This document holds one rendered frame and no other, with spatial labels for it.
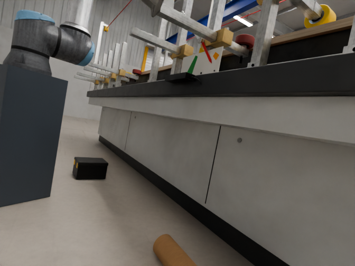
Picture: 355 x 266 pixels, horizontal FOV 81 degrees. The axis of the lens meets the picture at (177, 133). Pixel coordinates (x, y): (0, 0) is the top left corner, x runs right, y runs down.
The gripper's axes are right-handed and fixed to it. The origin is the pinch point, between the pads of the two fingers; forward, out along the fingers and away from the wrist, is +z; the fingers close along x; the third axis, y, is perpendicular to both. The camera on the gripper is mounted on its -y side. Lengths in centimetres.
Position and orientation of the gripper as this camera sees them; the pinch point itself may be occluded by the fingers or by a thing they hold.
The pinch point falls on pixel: (156, 13)
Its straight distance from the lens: 76.6
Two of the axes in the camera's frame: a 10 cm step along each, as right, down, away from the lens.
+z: -2.1, 9.8, 0.4
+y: -8.2, -1.6, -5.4
